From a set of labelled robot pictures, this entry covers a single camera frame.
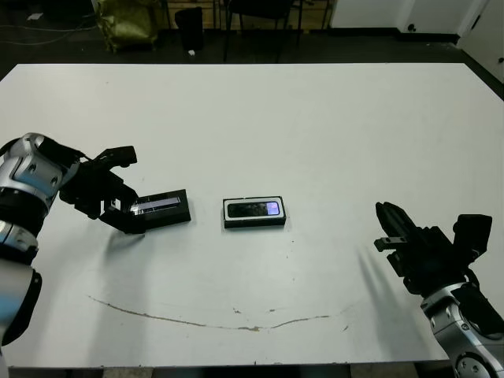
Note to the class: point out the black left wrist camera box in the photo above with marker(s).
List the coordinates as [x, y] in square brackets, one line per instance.
[120, 154]

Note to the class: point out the yellow green sack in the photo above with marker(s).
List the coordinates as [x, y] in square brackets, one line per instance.
[128, 25]

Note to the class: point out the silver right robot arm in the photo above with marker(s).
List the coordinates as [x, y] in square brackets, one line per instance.
[453, 327]

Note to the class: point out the white door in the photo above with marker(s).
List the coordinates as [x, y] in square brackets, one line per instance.
[486, 35]

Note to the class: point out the black waste bin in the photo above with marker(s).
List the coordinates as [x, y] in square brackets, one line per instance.
[189, 27]

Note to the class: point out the black box with white inlay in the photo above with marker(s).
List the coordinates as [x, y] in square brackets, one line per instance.
[252, 223]

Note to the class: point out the black office chair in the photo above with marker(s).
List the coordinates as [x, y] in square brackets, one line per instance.
[264, 8]

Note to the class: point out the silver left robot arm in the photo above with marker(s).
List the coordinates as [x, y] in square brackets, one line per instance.
[23, 173]

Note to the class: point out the black phone-like camera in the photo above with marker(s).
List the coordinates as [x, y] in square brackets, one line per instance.
[248, 209]

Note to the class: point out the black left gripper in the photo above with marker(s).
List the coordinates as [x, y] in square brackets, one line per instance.
[96, 185]

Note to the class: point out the white paper sheet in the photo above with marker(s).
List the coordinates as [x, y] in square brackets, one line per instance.
[35, 16]

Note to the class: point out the black box lid silver print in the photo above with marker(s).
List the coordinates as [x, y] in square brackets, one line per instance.
[169, 212]

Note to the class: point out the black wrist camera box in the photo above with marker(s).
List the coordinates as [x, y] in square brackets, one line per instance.
[474, 234]
[120, 154]

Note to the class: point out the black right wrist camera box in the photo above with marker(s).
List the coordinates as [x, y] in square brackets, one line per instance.
[474, 234]

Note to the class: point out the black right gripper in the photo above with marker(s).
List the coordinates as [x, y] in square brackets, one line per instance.
[429, 264]

